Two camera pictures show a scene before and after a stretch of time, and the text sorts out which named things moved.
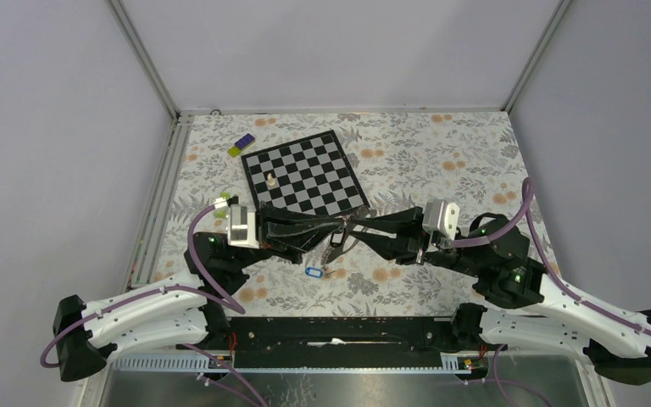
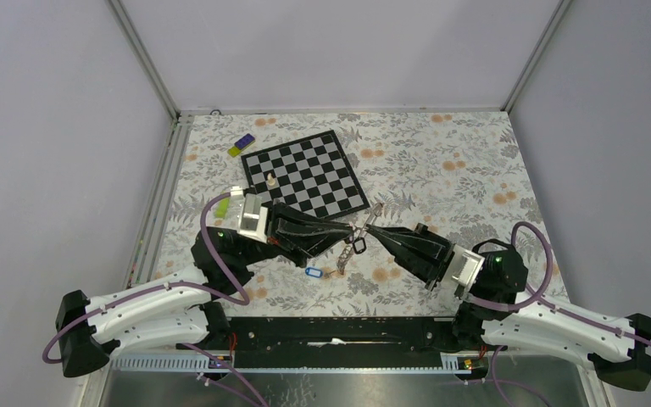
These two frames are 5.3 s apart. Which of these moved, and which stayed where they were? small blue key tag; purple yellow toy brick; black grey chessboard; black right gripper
Moved: black right gripper
Stayed: purple yellow toy brick; black grey chessboard; small blue key tag
